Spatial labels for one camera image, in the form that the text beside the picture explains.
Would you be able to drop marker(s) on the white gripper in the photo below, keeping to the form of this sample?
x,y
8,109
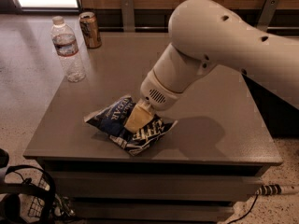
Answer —
x,y
154,92

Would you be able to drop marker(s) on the blue chip bag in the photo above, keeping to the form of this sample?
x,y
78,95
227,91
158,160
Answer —
x,y
111,121

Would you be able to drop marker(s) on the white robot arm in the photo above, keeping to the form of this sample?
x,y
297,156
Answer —
x,y
203,35

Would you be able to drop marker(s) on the orange drink can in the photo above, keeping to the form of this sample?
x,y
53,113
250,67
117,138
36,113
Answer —
x,y
89,29

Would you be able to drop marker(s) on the grey drawer cabinet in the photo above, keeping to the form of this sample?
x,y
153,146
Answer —
x,y
214,157

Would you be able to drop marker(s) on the clear plastic water bottle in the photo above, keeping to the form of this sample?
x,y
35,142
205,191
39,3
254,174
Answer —
x,y
66,46

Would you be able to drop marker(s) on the striped stick on floor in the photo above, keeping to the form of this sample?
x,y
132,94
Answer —
x,y
276,189

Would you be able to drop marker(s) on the left metal shelf bracket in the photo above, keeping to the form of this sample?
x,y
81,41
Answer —
x,y
128,15

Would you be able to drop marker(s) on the metal shelf bracket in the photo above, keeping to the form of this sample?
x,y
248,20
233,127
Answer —
x,y
128,15
266,14

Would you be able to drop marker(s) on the black robot base with cables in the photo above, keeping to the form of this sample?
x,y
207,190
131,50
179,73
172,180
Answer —
x,y
28,196

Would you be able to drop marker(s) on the right metal shelf bracket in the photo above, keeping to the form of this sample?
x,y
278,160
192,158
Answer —
x,y
266,14

